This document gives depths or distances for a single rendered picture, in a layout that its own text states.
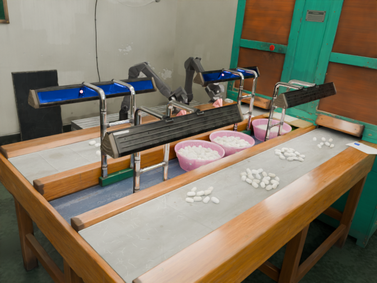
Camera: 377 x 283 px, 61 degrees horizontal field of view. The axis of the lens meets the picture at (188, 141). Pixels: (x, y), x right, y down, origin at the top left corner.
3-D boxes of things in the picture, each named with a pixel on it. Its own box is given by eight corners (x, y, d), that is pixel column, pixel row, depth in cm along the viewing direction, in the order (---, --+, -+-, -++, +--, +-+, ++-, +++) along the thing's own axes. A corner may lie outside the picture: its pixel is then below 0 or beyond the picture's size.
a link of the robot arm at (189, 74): (192, 101, 264) (197, 62, 250) (184, 102, 261) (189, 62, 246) (188, 99, 268) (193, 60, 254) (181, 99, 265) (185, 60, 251)
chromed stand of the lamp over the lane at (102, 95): (81, 171, 158) (76, 81, 141) (116, 160, 171) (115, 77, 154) (101, 187, 146) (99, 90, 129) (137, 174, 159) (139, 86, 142)
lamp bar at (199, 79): (192, 82, 197) (193, 71, 194) (251, 74, 239) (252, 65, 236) (202, 85, 192) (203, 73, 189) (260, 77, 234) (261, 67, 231)
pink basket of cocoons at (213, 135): (201, 155, 186) (202, 140, 183) (216, 141, 209) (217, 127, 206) (246, 167, 177) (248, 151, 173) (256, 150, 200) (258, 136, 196)
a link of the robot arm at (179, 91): (187, 92, 223) (176, 78, 220) (186, 95, 215) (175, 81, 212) (174, 102, 226) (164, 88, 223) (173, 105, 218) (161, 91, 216)
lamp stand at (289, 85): (260, 152, 198) (272, 80, 181) (276, 145, 211) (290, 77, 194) (287, 163, 186) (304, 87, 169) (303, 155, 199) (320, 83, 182)
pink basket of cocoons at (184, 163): (163, 162, 174) (164, 146, 170) (197, 151, 192) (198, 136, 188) (198, 182, 157) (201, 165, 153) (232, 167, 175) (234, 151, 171)
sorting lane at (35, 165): (7, 163, 150) (7, 158, 150) (239, 107, 272) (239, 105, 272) (32, 189, 131) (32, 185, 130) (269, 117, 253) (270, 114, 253)
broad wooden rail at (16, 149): (3, 178, 163) (-2, 145, 156) (226, 119, 285) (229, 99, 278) (12, 188, 156) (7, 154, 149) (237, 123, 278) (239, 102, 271)
